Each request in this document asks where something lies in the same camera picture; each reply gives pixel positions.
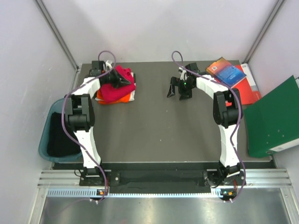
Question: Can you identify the red book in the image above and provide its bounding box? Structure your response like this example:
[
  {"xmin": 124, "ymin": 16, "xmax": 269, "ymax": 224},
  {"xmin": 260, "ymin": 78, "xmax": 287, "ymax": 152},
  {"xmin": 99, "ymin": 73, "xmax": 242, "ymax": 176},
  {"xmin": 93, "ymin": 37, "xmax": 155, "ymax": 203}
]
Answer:
[{"xmin": 216, "ymin": 65, "xmax": 261, "ymax": 105}]

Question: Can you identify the black garment in basin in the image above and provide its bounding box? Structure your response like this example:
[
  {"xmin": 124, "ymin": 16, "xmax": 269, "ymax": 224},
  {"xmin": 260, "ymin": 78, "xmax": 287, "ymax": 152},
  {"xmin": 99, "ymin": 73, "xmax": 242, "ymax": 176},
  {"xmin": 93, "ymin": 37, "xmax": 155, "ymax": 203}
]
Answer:
[{"xmin": 47, "ymin": 112, "xmax": 81, "ymax": 158}]

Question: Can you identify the aluminium frame rail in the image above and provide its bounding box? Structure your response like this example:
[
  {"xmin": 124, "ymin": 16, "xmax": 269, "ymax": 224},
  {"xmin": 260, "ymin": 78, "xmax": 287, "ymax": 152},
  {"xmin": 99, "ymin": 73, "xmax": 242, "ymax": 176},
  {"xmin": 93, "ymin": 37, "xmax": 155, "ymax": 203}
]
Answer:
[{"xmin": 29, "ymin": 168, "xmax": 299, "ymax": 224}]

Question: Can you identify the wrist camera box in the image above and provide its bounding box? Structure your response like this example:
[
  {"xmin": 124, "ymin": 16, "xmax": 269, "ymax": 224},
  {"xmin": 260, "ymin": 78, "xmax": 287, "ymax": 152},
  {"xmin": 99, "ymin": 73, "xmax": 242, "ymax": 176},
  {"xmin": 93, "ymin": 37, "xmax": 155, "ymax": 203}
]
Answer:
[
  {"xmin": 185, "ymin": 63, "xmax": 200, "ymax": 76},
  {"xmin": 89, "ymin": 61, "xmax": 106, "ymax": 77}
]

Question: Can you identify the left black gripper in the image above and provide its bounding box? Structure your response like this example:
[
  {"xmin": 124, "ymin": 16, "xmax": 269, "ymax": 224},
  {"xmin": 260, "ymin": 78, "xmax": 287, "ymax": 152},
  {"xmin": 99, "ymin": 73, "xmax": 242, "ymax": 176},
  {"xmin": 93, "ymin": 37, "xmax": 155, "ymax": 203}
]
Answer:
[{"xmin": 101, "ymin": 67, "xmax": 130, "ymax": 89}]

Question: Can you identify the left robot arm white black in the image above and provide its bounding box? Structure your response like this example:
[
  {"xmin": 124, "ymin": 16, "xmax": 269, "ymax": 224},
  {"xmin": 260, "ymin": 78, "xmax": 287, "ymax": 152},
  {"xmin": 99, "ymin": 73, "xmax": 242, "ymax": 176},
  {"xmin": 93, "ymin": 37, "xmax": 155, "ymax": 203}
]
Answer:
[{"xmin": 61, "ymin": 67, "xmax": 135, "ymax": 187}]

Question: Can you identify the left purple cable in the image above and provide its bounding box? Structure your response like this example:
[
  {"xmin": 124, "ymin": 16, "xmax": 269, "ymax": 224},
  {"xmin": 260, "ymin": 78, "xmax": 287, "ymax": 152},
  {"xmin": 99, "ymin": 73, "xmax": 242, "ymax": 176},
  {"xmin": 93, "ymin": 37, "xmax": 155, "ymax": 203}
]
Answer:
[{"xmin": 61, "ymin": 50, "xmax": 117, "ymax": 204}]

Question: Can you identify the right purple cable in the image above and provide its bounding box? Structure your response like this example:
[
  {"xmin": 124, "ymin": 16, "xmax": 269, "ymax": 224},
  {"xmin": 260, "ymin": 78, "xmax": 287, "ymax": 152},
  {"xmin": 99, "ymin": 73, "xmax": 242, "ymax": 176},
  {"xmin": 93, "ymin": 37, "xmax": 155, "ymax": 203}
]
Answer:
[{"xmin": 171, "ymin": 51, "xmax": 246, "ymax": 203}]

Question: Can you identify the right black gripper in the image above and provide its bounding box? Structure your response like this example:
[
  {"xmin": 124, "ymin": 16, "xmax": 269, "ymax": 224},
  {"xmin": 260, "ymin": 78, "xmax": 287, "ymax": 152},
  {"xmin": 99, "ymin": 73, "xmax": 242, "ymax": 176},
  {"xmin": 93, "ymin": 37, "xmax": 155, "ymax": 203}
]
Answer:
[{"xmin": 167, "ymin": 77, "xmax": 194, "ymax": 101}]

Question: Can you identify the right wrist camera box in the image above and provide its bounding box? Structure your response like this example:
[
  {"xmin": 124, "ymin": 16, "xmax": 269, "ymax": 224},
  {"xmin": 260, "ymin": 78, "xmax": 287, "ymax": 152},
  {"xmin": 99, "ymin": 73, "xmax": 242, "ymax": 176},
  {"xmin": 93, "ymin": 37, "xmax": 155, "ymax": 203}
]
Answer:
[{"xmin": 185, "ymin": 63, "xmax": 200, "ymax": 76}]

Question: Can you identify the teal plastic basin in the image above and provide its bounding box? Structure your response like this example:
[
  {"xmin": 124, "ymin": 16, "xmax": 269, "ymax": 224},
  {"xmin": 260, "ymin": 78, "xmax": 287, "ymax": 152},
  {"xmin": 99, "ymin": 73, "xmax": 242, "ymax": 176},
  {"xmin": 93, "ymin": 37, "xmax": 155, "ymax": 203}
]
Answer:
[{"xmin": 38, "ymin": 98, "xmax": 82, "ymax": 163}]

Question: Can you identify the purple cable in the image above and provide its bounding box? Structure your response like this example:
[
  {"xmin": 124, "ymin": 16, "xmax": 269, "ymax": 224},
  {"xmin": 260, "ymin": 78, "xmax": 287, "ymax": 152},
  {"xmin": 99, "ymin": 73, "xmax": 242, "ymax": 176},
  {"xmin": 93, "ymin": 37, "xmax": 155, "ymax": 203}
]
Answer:
[
  {"xmin": 61, "ymin": 50, "xmax": 117, "ymax": 204},
  {"xmin": 171, "ymin": 51, "xmax": 246, "ymax": 203}
]

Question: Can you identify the orange t shirt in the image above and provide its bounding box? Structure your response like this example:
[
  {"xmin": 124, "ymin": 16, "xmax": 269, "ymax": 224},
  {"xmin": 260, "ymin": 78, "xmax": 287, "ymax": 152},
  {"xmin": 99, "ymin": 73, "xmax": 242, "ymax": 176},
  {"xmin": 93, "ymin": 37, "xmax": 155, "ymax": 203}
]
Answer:
[{"xmin": 95, "ymin": 90, "xmax": 135, "ymax": 105}]

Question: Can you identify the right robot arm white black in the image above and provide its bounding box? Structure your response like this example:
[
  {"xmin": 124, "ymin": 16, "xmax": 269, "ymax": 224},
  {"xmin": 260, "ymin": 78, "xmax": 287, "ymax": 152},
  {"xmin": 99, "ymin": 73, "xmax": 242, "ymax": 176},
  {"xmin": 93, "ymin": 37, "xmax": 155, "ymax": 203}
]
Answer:
[{"xmin": 167, "ymin": 75, "xmax": 242, "ymax": 188}]

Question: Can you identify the green ring binder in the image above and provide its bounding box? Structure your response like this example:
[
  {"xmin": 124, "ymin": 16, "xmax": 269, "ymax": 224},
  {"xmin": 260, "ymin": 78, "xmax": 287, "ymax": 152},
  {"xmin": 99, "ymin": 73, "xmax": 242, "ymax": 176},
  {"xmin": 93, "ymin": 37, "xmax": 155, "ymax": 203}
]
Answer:
[{"xmin": 243, "ymin": 76, "xmax": 299, "ymax": 158}]

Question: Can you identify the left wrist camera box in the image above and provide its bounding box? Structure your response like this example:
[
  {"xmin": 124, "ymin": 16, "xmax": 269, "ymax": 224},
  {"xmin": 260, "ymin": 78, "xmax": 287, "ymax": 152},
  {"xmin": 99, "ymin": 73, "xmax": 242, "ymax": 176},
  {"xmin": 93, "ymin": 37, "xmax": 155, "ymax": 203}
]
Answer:
[{"xmin": 89, "ymin": 61, "xmax": 106, "ymax": 77}]

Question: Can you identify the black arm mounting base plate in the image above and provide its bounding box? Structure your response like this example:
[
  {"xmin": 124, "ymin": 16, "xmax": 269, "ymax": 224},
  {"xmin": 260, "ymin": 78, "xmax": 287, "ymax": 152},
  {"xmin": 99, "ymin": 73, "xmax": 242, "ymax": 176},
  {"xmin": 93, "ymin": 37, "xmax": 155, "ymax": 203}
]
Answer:
[{"xmin": 78, "ymin": 161, "xmax": 249, "ymax": 194}]

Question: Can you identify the blue orange book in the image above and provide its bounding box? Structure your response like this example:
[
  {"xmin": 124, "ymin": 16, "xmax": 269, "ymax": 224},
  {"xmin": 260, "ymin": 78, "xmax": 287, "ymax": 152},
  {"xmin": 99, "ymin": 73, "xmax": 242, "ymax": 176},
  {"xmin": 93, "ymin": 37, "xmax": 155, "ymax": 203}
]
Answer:
[{"xmin": 206, "ymin": 57, "xmax": 246, "ymax": 88}]

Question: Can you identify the grey slotted cable duct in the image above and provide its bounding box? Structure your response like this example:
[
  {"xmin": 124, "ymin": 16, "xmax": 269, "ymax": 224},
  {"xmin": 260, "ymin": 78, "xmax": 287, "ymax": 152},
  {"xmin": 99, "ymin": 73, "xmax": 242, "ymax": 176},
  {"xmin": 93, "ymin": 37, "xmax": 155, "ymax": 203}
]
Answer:
[{"xmin": 47, "ymin": 188, "xmax": 237, "ymax": 198}]

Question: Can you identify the red t shirt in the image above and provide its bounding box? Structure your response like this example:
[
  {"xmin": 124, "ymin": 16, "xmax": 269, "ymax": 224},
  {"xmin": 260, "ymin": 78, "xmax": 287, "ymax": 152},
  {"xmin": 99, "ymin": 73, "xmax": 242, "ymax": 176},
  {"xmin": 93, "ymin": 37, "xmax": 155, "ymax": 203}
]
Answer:
[{"xmin": 99, "ymin": 64, "xmax": 136, "ymax": 103}]

